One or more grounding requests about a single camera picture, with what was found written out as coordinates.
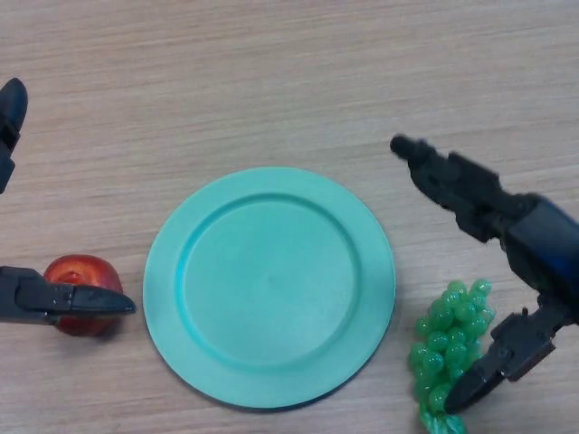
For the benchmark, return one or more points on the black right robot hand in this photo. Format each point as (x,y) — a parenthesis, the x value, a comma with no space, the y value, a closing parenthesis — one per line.
(538,244)

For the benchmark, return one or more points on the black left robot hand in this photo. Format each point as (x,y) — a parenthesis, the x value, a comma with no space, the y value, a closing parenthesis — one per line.
(27,298)

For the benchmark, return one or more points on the green grapes bunch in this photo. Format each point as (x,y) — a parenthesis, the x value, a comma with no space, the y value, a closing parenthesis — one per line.
(445,334)

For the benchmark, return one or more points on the green round plate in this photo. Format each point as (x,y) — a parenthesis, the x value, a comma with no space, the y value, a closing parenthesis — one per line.
(271,289)

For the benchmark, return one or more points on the red apple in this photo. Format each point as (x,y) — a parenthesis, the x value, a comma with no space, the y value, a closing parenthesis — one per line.
(86,271)

